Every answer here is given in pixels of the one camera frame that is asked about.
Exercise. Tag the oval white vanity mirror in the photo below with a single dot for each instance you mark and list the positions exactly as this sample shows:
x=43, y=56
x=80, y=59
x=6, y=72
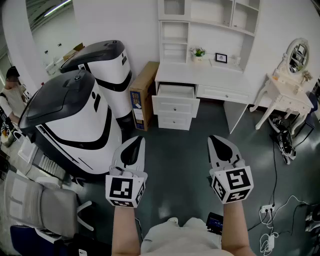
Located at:
x=297, y=56

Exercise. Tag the tall brown cardboard box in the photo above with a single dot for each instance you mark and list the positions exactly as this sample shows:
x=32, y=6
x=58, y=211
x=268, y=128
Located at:
x=143, y=97

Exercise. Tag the small open cardboard box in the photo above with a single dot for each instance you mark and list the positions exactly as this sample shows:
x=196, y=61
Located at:
x=73, y=51

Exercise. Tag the black device with screen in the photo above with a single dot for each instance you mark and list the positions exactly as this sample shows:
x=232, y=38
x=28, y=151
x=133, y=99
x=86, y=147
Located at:
x=215, y=222

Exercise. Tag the grey office chair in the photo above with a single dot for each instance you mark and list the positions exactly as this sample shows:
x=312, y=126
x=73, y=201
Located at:
x=42, y=205

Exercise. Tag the black equipment pile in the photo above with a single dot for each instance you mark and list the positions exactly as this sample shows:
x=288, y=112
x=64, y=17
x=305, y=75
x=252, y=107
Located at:
x=283, y=140

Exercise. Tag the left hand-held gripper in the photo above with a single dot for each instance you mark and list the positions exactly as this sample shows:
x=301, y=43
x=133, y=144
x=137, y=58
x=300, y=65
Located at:
x=121, y=190

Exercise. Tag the person's right forearm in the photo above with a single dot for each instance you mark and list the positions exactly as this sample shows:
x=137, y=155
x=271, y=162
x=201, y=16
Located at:
x=235, y=227

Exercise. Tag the small potted flower plant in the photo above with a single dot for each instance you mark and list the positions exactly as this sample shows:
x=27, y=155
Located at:
x=198, y=53

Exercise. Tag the wide white drawer front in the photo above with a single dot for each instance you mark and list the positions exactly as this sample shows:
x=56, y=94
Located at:
x=225, y=94

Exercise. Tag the dried flower sprig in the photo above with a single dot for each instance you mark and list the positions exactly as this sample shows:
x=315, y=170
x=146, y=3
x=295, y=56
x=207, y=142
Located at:
x=307, y=75

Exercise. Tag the person's light shirt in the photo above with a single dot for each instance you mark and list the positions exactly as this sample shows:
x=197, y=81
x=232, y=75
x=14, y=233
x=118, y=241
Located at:
x=185, y=240

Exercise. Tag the white power strip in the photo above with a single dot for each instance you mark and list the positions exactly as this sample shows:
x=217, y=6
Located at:
x=267, y=208

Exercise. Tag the closed white cabinet drawer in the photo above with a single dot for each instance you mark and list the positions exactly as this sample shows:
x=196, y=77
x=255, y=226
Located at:
x=175, y=121

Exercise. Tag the white vanity table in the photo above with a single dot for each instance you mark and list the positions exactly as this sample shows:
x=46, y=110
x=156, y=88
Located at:
x=287, y=95

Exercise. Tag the white desk with hutch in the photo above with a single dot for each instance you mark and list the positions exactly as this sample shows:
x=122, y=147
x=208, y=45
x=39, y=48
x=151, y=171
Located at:
x=200, y=75

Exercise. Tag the person's left forearm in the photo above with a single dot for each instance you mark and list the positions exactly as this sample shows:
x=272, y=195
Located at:
x=123, y=230

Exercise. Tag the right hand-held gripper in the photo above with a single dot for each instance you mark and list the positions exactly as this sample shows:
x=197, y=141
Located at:
x=237, y=180

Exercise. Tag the clear glass ornament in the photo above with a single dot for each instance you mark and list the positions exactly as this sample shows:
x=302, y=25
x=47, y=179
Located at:
x=236, y=61

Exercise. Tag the black picture frame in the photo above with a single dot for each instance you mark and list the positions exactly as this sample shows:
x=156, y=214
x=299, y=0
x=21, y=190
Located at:
x=221, y=57

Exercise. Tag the large white black robot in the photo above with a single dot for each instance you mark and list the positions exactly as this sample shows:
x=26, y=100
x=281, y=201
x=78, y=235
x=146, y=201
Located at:
x=110, y=67
x=80, y=120

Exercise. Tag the dark blue stool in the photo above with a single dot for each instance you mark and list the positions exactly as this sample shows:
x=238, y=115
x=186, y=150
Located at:
x=311, y=115

